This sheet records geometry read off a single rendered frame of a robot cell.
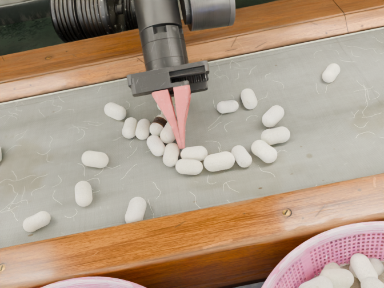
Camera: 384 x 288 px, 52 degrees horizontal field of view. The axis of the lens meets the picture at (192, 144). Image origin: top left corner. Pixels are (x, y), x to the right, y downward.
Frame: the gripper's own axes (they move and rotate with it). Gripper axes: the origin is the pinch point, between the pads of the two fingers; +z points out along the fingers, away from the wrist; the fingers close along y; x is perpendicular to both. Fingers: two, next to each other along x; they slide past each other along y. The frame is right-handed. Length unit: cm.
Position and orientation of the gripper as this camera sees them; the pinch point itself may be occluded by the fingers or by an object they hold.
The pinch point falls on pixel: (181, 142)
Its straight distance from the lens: 50.8
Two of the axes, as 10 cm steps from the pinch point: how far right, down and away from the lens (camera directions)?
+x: 0.2, 0.4, 10.0
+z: 1.8, 9.8, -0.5
